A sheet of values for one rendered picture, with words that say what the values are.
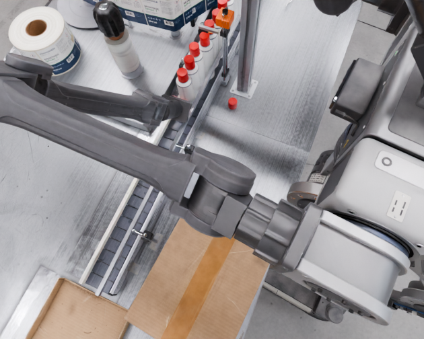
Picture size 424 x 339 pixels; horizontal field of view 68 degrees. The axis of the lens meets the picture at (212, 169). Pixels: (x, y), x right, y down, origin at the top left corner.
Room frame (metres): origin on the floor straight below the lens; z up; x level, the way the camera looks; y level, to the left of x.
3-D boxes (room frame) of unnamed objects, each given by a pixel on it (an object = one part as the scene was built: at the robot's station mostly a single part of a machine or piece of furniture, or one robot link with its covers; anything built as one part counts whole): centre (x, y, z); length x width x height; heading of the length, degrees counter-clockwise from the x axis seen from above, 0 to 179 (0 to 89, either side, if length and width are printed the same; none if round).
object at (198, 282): (0.00, 0.06, 0.99); 0.30 x 0.24 x 0.27; 145
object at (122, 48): (0.82, 0.26, 1.03); 0.09 x 0.09 x 0.30
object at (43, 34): (0.93, 0.56, 0.95); 0.20 x 0.20 x 0.14
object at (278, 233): (0.06, -0.07, 1.45); 0.09 x 0.08 x 0.12; 144
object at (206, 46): (0.75, -0.03, 0.98); 0.05 x 0.05 x 0.20
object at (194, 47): (0.71, 0.01, 0.98); 0.05 x 0.05 x 0.20
